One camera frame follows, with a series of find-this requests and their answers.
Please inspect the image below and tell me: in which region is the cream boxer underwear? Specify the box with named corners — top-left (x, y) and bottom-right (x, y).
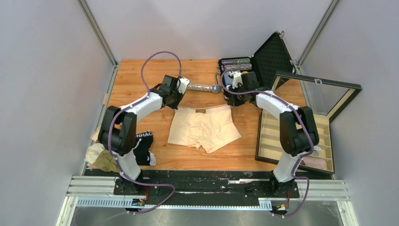
top-left (168, 105), bottom-right (241, 153)

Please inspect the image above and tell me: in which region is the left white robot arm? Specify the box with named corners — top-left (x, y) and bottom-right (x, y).
top-left (97, 75), bottom-right (190, 194)

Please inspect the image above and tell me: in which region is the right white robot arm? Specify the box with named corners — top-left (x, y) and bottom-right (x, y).
top-left (221, 71), bottom-right (319, 197)

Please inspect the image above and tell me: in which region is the black Junhao underwear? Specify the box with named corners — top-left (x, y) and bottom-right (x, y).
top-left (132, 130), bottom-right (156, 166)

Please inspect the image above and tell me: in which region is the pink rolled underwear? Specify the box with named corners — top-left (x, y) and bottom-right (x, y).
top-left (303, 156), bottom-right (328, 170)

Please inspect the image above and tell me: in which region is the black poker chip case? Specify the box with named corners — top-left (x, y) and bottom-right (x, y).
top-left (218, 31), bottom-right (296, 89)

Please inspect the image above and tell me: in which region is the rhinestone silver microphone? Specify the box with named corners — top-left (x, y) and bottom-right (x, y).
top-left (186, 83), bottom-right (221, 94)

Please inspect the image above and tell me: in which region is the wooden compartment display box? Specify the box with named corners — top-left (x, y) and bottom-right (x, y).
top-left (255, 71), bottom-right (363, 175)

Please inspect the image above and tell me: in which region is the white cloth in pile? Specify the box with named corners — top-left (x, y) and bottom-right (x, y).
top-left (85, 143), bottom-right (105, 164)

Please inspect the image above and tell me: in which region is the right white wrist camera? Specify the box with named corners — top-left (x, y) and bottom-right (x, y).
top-left (229, 71), bottom-right (243, 89)

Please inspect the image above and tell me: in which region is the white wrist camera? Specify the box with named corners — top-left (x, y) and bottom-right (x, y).
top-left (177, 77), bottom-right (190, 95)
top-left (229, 71), bottom-right (243, 89)

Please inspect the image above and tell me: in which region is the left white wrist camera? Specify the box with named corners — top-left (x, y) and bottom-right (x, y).
top-left (177, 77), bottom-right (190, 95)

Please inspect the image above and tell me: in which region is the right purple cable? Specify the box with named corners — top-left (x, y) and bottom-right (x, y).
top-left (220, 71), bottom-right (315, 218)

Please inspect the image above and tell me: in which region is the purple cable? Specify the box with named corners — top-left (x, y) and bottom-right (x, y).
top-left (220, 71), bottom-right (315, 218)
top-left (106, 51), bottom-right (183, 216)

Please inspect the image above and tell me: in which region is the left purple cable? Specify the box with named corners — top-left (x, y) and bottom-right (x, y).
top-left (106, 51), bottom-right (183, 216)

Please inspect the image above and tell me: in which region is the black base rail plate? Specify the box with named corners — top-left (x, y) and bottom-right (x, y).
top-left (84, 169), bottom-right (299, 206)

